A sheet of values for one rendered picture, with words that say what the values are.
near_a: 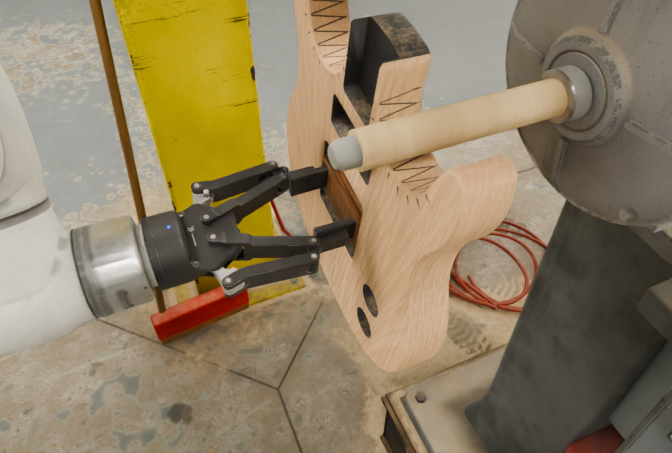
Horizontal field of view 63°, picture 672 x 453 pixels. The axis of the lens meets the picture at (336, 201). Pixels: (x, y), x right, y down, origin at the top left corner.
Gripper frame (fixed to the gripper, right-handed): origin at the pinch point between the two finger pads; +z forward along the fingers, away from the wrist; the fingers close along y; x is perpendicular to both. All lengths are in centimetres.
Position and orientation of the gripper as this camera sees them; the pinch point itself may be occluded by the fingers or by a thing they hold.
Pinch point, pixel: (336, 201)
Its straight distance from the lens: 60.1
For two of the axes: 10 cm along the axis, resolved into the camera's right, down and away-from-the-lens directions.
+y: 3.8, 7.6, -5.3
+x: 0.8, -6.0, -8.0
